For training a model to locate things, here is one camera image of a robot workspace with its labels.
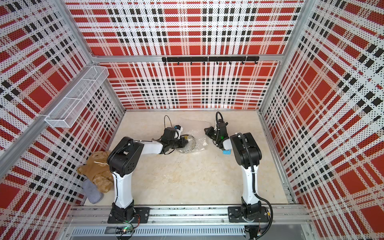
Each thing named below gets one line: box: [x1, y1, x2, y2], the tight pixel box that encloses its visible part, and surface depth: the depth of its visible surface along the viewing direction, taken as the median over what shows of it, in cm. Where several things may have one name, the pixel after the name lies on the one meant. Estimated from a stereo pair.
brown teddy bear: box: [77, 151, 114, 193], surface depth 81 cm
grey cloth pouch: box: [82, 179, 104, 204], surface depth 80 cm
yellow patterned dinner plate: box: [178, 134, 197, 153], surface depth 100 cm
